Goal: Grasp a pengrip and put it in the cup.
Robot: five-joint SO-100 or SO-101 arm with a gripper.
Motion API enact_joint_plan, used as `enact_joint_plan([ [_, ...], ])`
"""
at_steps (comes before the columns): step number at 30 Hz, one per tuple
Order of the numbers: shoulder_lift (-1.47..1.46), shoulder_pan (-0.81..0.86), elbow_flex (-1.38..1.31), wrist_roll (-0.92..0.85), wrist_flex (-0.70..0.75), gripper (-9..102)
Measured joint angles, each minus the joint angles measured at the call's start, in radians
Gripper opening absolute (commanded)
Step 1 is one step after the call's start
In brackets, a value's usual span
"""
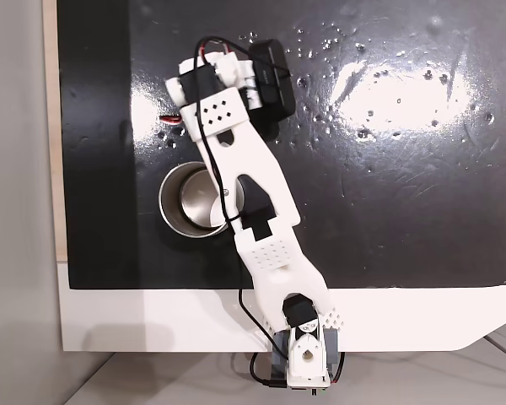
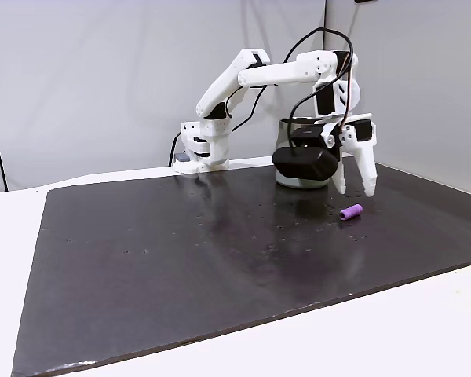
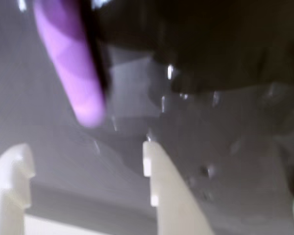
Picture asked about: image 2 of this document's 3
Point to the purple ribbed pen grip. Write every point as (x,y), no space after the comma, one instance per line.
(351,212)

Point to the pale green steel-rimmed mug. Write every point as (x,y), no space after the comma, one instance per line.
(282,137)

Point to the grey plug at base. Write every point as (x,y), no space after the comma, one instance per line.
(182,156)

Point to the black table mat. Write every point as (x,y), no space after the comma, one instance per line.
(180,275)

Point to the black oval camera box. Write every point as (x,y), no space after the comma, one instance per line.
(304,163)

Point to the dark object on wall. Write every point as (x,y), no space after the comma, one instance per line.
(365,1)

